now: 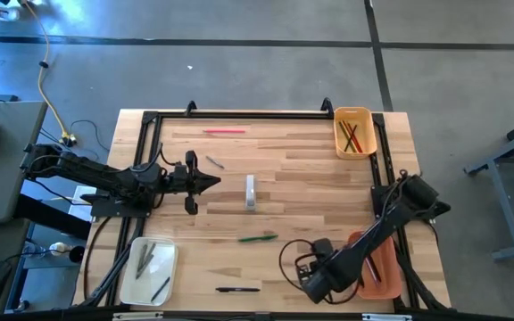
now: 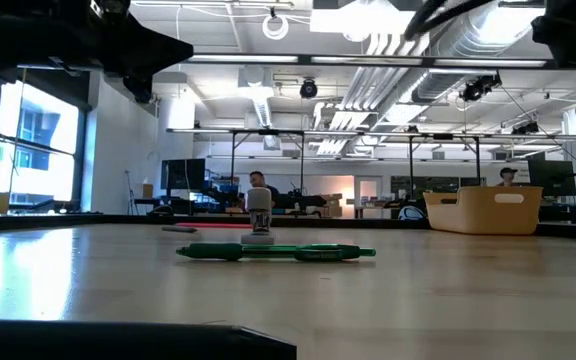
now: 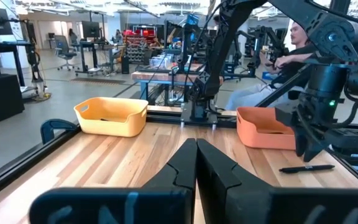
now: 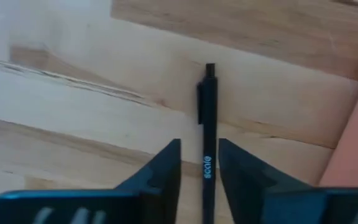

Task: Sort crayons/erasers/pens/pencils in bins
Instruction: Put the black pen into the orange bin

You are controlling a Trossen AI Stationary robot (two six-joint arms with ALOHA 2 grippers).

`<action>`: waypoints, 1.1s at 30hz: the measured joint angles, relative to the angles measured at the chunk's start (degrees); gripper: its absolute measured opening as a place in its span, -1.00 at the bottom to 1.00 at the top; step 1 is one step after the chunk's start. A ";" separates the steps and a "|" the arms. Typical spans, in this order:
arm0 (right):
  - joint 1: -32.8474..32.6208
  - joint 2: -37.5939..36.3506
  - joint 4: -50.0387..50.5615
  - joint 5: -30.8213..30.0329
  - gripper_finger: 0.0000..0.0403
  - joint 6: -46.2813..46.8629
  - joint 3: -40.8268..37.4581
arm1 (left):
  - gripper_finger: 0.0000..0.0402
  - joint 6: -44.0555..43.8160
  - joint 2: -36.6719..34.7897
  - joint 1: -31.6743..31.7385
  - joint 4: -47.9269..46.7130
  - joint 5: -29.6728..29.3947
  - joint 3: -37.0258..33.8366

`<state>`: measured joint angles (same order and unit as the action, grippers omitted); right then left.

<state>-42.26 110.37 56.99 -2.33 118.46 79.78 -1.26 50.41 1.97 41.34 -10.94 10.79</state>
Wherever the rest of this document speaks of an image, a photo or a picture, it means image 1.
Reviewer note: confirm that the white paper sheet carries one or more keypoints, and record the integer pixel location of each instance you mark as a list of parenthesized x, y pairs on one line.
[(80, 194)]

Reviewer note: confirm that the grey desk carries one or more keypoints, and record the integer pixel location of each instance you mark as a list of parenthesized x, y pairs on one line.
[(7, 187)]

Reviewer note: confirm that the green pencil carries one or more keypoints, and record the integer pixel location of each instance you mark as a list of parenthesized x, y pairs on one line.
[(344, 136)]

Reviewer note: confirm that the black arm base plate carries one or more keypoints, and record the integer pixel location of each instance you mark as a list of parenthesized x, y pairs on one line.
[(379, 196), (105, 207)]

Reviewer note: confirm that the grey metal table frame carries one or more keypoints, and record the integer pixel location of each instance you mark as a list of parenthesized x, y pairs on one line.
[(502, 200)]

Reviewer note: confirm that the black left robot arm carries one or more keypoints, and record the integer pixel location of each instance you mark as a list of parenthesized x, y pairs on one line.
[(96, 171)]

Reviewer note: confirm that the blue crayon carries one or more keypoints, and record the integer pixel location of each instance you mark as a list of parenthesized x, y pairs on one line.
[(160, 290)]

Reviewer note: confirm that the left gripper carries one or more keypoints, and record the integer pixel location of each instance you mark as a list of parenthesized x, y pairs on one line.
[(183, 180)]

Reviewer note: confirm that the pink pen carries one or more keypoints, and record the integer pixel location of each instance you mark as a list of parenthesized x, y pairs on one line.
[(371, 271)]

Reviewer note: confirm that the black table frame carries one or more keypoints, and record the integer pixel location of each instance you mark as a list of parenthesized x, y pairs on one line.
[(239, 115)]

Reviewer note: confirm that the orange red pencil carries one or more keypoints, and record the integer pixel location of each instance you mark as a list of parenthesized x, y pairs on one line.
[(346, 129)]

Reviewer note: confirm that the long pink red pencil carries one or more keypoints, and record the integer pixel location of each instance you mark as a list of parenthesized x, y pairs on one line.
[(223, 131)]

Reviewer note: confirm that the black pen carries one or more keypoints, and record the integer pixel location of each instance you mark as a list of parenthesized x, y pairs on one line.
[(377, 269), (239, 289)]

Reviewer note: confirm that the white power adapter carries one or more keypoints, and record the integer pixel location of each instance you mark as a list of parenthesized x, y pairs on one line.
[(58, 248)]

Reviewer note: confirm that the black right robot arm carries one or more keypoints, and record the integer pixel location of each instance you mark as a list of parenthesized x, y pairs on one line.
[(373, 236)]

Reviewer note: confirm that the orange plastic bin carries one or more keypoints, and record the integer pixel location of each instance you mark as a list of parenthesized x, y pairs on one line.
[(391, 285)]

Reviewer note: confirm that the white plastic bin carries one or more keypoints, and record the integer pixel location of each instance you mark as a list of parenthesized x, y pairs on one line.
[(159, 263)]

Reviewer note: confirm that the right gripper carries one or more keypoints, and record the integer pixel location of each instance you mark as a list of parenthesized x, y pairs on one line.
[(321, 249)]

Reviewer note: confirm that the yellow plastic bin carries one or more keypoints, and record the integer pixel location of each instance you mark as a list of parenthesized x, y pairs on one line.
[(364, 116)]

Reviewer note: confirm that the green pen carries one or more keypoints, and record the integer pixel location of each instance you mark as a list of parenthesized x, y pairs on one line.
[(257, 238)]

